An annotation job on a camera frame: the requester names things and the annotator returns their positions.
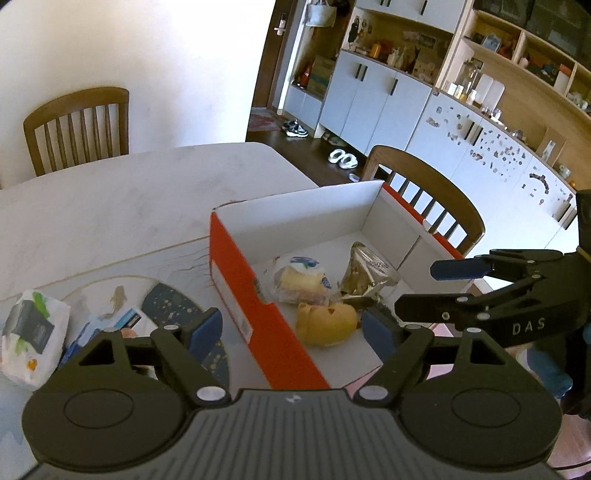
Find brown cardboard carton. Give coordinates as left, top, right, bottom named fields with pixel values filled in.
left=307, top=56, right=335, bottom=95

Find grey tote bag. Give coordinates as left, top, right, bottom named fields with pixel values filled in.
left=307, top=0, right=338, bottom=27

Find white blue food pouch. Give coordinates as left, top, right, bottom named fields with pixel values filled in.
left=88, top=308, right=160, bottom=342

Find white cabinet wall unit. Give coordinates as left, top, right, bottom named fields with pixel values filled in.
left=281, top=0, right=591, bottom=241

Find person's right hand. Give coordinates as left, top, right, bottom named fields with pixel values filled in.
left=529, top=346, right=574, bottom=398

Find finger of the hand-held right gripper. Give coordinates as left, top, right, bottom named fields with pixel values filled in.
left=430, top=249, right=565, bottom=281
left=394, top=277, right=546, bottom=322

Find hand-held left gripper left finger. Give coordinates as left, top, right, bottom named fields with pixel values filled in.
left=60, top=307, right=232, bottom=407

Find white plastic snack bag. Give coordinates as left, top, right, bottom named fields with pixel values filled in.
left=0, top=290, right=71, bottom=387

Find white marble desktop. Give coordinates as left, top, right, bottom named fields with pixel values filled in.
left=0, top=141, right=522, bottom=480

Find bread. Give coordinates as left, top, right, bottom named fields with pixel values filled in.
left=270, top=256, right=333, bottom=305

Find red cardboard box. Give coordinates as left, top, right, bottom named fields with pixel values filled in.
left=210, top=180, right=481, bottom=391

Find blue packet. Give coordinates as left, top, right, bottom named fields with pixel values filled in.
left=60, top=320, right=93, bottom=365

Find white slippers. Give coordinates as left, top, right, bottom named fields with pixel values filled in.
left=328, top=148, right=358, bottom=168

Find brown door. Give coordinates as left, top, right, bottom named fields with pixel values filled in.
left=252, top=0, right=296, bottom=109

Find brown wooden chair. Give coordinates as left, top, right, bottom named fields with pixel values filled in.
left=360, top=145, right=485, bottom=257
left=23, top=87, right=130, bottom=177

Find red doormat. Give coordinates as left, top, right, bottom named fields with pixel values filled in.
left=249, top=108, right=280, bottom=130

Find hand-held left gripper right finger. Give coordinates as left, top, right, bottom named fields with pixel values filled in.
left=352, top=308, right=513, bottom=407

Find yellow squishy toy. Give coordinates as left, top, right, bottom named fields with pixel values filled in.
left=295, top=302, right=358, bottom=347

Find silver foil bag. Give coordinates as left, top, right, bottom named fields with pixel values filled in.
left=339, top=242, right=400, bottom=301

